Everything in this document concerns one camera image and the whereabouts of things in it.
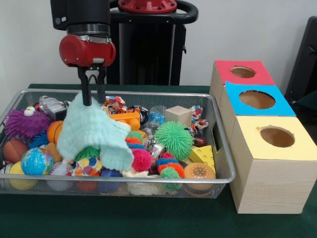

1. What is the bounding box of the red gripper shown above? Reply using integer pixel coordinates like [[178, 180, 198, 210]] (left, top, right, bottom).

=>
[[58, 34, 116, 106]]

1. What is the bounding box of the mint green cloth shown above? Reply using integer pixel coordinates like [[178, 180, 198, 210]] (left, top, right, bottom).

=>
[[56, 92, 135, 172]]

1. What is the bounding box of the crushed clear plastic bottle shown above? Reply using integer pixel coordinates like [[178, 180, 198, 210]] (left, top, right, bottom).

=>
[[141, 105, 165, 136]]

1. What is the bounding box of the wooden box with three holes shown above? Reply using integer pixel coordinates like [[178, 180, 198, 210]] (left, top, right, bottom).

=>
[[209, 59, 317, 214]]

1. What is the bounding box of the orange basketball toy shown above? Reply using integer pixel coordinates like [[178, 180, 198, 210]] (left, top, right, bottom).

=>
[[46, 120, 64, 144]]

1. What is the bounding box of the purple spiky ball with eyes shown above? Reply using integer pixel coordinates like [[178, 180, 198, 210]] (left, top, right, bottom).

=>
[[4, 106, 52, 139]]

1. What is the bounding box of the white baseball toy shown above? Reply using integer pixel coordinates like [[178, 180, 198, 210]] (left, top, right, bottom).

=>
[[48, 161, 75, 191]]

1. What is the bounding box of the plain wooden cube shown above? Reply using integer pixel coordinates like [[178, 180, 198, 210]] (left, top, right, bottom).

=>
[[164, 106, 193, 128]]

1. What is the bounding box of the globe print ball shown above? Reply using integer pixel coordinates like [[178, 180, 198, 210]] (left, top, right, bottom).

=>
[[21, 147, 54, 176]]

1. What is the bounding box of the plain green spiky ball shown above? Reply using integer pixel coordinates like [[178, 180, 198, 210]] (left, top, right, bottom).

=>
[[155, 120, 194, 161]]

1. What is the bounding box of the brown toy football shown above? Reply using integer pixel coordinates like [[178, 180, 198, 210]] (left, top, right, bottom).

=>
[[2, 139, 29, 164]]

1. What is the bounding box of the yellow toy cheese wedge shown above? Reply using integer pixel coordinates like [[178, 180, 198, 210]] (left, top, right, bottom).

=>
[[189, 145, 215, 172]]

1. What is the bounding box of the toy burger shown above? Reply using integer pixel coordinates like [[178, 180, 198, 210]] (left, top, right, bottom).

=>
[[183, 162, 216, 198]]

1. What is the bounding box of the dark green table cloth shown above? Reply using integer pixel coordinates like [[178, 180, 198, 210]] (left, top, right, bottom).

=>
[[0, 83, 317, 238]]

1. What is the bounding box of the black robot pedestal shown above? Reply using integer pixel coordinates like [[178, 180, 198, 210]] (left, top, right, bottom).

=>
[[105, 0, 199, 86]]

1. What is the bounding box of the wire mesh bin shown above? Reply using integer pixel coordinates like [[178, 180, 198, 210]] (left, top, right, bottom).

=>
[[0, 88, 236, 199]]

